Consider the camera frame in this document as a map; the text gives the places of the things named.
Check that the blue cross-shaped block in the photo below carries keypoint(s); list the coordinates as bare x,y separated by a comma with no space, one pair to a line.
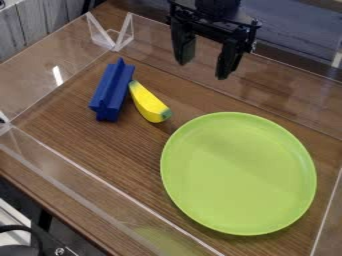
111,91

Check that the yellow toy banana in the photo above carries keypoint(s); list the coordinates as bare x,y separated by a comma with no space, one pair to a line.
150,106

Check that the clear acrylic corner bracket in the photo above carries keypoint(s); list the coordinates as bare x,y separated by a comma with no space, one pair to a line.
108,38

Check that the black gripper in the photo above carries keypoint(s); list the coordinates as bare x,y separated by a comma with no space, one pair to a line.
218,20

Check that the green round plate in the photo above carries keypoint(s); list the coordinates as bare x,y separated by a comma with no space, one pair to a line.
238,173

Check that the clear acrylic enclosure wall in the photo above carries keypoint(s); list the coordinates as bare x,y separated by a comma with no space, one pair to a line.
92,171

